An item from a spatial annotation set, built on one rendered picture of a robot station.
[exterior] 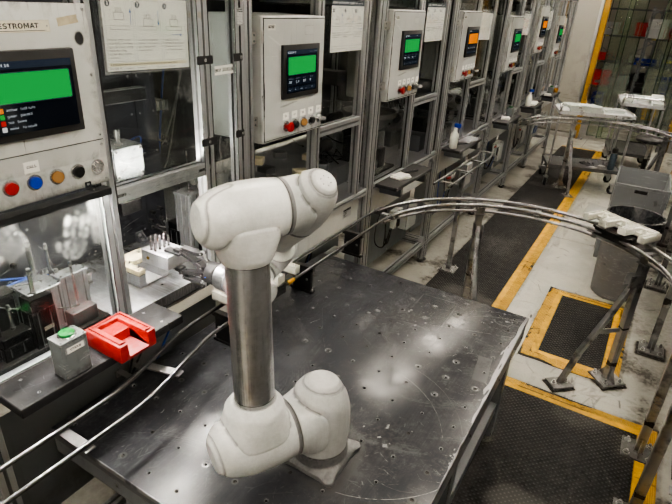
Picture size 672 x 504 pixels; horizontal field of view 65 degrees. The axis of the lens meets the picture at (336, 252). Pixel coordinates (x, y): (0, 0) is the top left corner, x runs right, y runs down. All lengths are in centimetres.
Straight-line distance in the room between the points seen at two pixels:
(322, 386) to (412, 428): 42
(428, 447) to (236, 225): 95
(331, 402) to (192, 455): 46
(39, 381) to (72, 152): 62
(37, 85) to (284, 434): 103
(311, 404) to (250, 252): 49
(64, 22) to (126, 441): 114
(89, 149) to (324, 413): 95
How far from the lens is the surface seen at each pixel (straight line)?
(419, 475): 162
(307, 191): 112
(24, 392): 163
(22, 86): 146
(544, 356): 343
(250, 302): 118
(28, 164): 151
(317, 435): 145
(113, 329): 172
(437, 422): 178
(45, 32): 151
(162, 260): 187
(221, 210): 107
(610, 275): 422
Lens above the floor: 188
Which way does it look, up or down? 26 degrees down
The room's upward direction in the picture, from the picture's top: 3 degrees clockwise
